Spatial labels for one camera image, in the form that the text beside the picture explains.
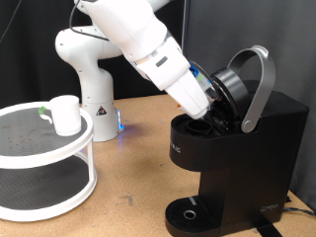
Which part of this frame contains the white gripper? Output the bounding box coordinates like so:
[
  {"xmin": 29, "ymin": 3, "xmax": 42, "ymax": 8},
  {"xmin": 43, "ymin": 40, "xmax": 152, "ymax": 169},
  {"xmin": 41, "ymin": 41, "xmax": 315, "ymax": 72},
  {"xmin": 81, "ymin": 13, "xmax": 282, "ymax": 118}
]
[{"xmin": 164, "ymin": 70, "xmax": 211, "ymax": 120}]

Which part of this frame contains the silver Keurig lid handle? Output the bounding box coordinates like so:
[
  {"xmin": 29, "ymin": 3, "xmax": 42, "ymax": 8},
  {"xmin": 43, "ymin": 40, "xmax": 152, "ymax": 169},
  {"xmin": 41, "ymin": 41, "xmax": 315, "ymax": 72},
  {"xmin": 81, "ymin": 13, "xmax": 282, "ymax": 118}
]
[{"xmin": 226, "ymin": 44, "xmax": 277, "ymax": 134}]

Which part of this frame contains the white mug with green tape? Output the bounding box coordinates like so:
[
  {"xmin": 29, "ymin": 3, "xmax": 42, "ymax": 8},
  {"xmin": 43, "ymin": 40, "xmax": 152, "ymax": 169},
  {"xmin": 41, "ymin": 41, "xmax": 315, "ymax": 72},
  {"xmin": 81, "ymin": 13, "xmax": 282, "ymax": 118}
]
[{"xmin": 38, "ymin": 95, "xmax": 83, "ymax": 137}]

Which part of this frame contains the black Keurig coffee machine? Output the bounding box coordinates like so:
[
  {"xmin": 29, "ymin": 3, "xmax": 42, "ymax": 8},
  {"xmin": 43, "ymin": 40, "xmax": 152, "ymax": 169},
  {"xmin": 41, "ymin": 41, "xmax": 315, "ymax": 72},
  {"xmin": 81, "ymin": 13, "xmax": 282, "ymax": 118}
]
[{"xmin": 164, "ymin": 67, "xmax": 310, "ymax": 237}]

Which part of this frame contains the grey partition panel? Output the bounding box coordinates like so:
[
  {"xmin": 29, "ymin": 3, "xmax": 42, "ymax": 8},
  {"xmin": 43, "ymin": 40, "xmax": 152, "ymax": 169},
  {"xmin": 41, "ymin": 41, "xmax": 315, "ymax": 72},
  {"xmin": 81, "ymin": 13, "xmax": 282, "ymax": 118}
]
[{"xmin": 181, "ymin": 0, "xmax": 316, "ymax": 211}]

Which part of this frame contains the white two-tier turntable shelf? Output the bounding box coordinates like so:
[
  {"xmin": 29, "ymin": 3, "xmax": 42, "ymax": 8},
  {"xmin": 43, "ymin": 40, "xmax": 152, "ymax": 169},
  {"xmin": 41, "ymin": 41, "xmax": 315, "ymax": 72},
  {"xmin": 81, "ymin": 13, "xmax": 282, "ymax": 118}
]
[{"xmin": 0, "ymin": 101, "xmax": 99, "ymax": 222}]

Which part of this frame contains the black backdrop curtain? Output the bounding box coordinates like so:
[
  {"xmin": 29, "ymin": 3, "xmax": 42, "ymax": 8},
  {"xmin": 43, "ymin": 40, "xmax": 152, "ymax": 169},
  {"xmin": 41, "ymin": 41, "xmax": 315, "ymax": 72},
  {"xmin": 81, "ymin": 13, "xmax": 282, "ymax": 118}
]
[{"xmin": 0, "ymin": 0, "xmax": 186, "ymax": 110}]

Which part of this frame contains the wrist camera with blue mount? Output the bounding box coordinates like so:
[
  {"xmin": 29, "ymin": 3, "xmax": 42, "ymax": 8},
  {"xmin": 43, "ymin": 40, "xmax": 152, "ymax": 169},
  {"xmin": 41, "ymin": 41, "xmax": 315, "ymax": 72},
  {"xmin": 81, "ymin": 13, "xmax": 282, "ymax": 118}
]
[{"xmin": 189, "ymin": 63, "xmax": 218, "ymax": 100}]

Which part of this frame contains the black strap under machine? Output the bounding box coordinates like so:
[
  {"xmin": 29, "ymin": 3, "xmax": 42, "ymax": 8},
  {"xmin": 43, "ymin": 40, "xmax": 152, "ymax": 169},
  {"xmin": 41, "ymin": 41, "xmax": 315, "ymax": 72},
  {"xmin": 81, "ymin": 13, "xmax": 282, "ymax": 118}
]
[{"xmin": 253, "ymin": 216, "xmax": 284, "ymax": 237}]

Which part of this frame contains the braided grey power cable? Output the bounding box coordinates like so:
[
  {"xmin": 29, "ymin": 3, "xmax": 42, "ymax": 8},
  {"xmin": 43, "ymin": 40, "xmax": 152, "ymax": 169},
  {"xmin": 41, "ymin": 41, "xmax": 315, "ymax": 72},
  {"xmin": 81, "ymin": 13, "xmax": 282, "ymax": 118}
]
[{"xmin": 282, "ymin": 206, "xmax": 316, "ymax": 218}]

